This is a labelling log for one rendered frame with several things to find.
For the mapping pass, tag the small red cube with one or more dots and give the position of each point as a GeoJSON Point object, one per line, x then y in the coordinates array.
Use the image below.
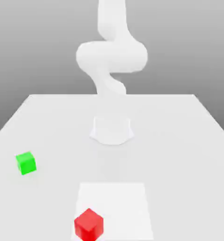
{"type": "Point", "coordinates": [88, 225]}

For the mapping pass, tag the small green cube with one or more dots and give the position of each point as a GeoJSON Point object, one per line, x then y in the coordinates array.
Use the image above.
{"type": "Point", "coordinates": [26, 163]}

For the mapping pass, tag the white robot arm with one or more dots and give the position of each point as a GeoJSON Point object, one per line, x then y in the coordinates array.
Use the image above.
{"type": "Point", "coordinates": [112, 56]}

